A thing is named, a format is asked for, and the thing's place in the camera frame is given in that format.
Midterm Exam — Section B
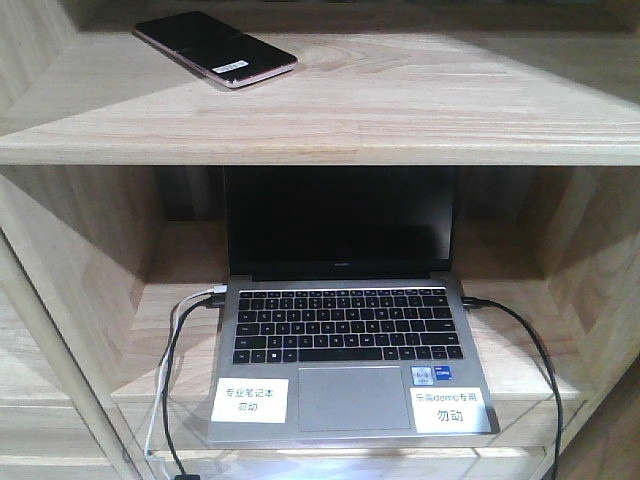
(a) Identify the black smartphone pink frame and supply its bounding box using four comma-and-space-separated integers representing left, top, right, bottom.
135, 11, 298, 89

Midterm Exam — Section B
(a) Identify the gray laptop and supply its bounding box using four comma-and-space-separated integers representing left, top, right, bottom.
208, 166, 499, 448

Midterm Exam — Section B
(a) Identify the left white paper label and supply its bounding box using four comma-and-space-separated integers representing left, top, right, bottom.
210, 378, 289, 424

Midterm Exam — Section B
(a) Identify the white paper label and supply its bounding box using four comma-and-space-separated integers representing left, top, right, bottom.
210, 378, 289, 424
410, 387, 492, 435

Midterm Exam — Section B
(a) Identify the right white paper label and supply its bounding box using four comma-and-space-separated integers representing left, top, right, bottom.
410, 387, 492, 435

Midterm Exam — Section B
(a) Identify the wooden shelf unit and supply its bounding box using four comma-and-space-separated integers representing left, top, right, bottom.
1, 1, 639, 479

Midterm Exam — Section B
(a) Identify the white laptop cable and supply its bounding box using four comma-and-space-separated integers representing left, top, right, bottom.
143, 284, 227, 480

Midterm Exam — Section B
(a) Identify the black left laptop cable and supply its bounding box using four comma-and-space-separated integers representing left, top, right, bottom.
160, 294, 226, 480

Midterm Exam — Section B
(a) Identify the black laptop cable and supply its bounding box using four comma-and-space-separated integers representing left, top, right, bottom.
160, 294, 226, 480
462, 295, 564, 480

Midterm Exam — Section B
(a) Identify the black right laptop cable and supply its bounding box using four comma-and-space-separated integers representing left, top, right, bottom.
462, 295, 564, 480

